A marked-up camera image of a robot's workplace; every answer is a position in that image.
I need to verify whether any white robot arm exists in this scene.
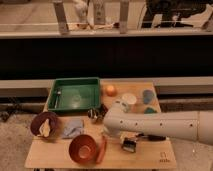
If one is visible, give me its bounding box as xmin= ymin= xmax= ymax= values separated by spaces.
xmin=103 ymin=99 xmax=213 ymax=145

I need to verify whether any green plastic tray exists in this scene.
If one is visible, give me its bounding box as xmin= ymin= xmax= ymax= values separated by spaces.
xmin=48 ymin=77 xmax=101 ymax=113

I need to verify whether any metal spoon in tray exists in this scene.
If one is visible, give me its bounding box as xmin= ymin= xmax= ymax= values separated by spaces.
xmin=54 ymin=90 xmax=61 ymax=108

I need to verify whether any orange fruit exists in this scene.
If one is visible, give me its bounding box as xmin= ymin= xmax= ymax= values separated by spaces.
xmin=105 ymin=85 xmax=117 ymax=97

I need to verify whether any dark pine cone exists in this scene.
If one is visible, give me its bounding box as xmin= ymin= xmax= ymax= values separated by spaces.
xmin=100 ymin=104 xmax=108 ymax=117

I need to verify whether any white paper cup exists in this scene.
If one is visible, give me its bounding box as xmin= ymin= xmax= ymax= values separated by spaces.
xmin=122 ymin=93 xmax=137 ymax=105

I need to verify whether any blue grey cup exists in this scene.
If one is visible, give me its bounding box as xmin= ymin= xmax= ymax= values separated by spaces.
xmin=142 ymin=90 xmax=154 ymax=104

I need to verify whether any teal sponge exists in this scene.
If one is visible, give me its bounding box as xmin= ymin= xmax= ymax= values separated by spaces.
xmin=144 ymin=107 xmax=157 ymax=114

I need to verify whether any grey blue cloth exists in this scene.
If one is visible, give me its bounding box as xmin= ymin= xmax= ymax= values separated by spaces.
xmin=61 ymin=119 xmax=84 ymax=139

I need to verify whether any wooden folding table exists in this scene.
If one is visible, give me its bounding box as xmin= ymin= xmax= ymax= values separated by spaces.
xmin=24 ymin=80 xmax=178 ymax=170

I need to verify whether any orange bowl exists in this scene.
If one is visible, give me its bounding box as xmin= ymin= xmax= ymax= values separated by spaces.
xmin=69 ymin=134 xmax=98 ymax=164

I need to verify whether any cream banana piece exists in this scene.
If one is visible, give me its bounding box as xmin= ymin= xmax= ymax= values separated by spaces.
xmin=39 ymin=119 xmax=50 ymax=137

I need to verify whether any dark red bowl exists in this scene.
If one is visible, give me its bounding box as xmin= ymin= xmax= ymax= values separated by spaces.
xmin=30 ymin=111 xmax=59 ymax=137

